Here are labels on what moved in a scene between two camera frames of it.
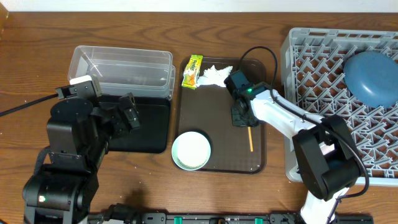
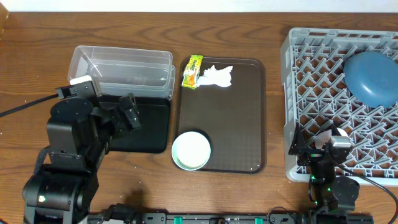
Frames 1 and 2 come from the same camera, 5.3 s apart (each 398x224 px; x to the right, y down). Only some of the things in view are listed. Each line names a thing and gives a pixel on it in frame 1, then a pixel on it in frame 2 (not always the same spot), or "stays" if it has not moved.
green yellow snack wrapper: [191, 71] stays
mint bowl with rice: [191, 150] stays
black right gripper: [236, 119] → [299, 147]
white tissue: [213, 76] stays
